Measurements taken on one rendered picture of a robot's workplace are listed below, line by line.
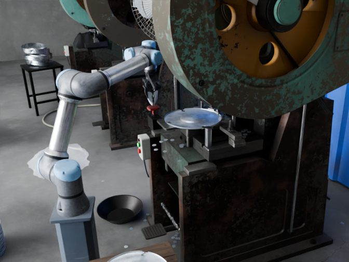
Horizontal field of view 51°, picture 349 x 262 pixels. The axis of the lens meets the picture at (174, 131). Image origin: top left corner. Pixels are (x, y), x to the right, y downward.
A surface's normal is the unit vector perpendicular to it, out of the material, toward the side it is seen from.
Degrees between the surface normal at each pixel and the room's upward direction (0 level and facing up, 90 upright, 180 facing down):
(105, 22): 90
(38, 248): 0
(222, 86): 90
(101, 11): 90
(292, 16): 90
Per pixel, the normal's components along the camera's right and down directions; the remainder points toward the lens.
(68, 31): 0.36, 0.35
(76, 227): 0.10, 0.38
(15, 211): -0.03, -0.92
